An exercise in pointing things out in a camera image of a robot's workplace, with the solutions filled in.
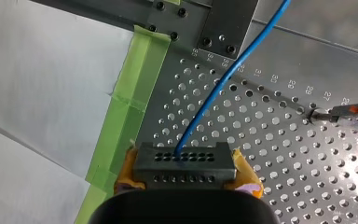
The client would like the blue cable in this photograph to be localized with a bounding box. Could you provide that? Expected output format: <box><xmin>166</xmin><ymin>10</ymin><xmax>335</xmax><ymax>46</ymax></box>
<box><xmin>132</xmin><ymin>0</ymin><xmax>293</xmax><ymax>191</ymax></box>

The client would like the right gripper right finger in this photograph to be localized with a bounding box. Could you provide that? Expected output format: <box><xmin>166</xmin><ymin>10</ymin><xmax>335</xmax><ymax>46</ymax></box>
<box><xmin>225</xmin><ymin>148</ymin><xmax>265</xmax><ymax>199</ymax></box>

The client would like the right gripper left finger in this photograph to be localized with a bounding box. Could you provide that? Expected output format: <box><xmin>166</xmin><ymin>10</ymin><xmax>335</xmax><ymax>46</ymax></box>
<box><xmin>114</xmin><ymin>146</ymin><xmax>145</xmax><ymax>195</ymax></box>

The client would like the grey board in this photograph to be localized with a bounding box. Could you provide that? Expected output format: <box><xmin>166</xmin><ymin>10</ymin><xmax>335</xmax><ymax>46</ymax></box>
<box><xmin>251</xmin><ymin>0</ymin><xmax>358</xmax><ymax>60</ymax></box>

